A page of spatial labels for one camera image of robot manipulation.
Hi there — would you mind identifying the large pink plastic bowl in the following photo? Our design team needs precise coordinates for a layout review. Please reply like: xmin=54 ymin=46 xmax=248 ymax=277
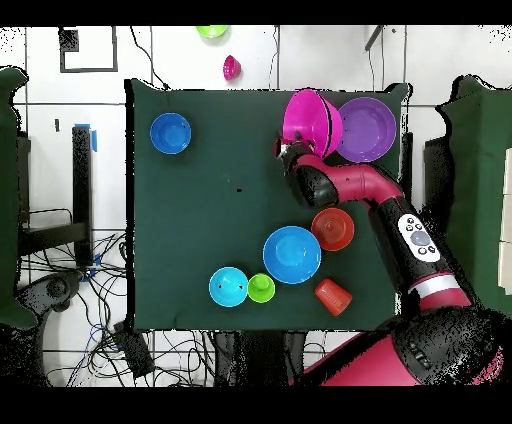
xmin=282 ymin=88 xmax=344 ymax=160

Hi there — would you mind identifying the thin black floor cable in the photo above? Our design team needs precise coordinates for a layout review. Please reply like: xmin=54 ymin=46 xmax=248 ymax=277
xmin=129 ymin=26 xmax=169 ymax=90

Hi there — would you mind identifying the tangle of black cables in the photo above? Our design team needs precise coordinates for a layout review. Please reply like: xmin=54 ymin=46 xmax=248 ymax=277
xmin=19 ymin=231 xmax=217 ymax=387

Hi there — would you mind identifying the small magenta bowl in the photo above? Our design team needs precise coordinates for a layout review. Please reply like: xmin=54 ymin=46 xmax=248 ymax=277
xmin=222 ymin=55 xmax=243 ymax=82

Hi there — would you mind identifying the green cloth side table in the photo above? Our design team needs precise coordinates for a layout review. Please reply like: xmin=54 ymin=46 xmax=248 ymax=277
xmin=0 ymin=65 xmax=39 ymax=331
xmin=435 ymin=75 xmax=512 ymax=321

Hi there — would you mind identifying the large light blue bowl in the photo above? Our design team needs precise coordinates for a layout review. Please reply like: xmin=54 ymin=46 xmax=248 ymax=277
xmin=262 ymin=225 xmax=323 ymax=286

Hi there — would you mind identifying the green bowl on floor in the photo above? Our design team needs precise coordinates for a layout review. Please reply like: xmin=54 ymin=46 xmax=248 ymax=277
xmin=195 ymin=25 xmax=230 ymax=40

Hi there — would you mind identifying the white box stack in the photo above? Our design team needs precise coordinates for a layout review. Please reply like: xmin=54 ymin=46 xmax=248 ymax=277
xmin=497 ymin=147 xmax=512 ymax=295

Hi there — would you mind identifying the large purple plastic bowl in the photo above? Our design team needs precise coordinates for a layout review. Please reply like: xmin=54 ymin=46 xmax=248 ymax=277
xmin=336 ymin=96 xmax=398 ymax=164

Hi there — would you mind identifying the small dark blue bowl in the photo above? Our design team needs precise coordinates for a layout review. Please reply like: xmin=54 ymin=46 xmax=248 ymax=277
xmin=149 ymin=112 xmax=193 ymax=156

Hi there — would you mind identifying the black metal stand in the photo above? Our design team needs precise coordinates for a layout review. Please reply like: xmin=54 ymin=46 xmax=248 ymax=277
xmin=17 ymin=125 xmax=95 ymax=267

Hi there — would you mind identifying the orange plastic bowl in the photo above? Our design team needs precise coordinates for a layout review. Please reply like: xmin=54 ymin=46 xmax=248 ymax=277
xmin=310 ymin=207 xmax=356 ymax=252

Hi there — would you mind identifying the dark green tablecloth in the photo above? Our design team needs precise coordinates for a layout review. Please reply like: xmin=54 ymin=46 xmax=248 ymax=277
xmin=125 ymin=77 xmax=409 ymax=335

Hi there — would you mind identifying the small cyan ribbed bowl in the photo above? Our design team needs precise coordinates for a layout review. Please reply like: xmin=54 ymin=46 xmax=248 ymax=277
xmin=208 ymin=266 xmax=250 ymax=308

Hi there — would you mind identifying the green plastic cup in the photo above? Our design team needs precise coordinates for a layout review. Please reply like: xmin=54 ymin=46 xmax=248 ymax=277
xmin=246 ymin=273 xmax=276 ymax=304

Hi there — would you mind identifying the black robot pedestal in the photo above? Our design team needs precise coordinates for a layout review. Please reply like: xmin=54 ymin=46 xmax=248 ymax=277
xmin=213 ymin=330 xmax=307 ymax=387

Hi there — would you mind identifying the orange plastic cup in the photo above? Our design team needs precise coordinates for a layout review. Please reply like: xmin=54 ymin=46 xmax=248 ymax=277
xmin=314 ymin=278 xmax=354 ymax=318

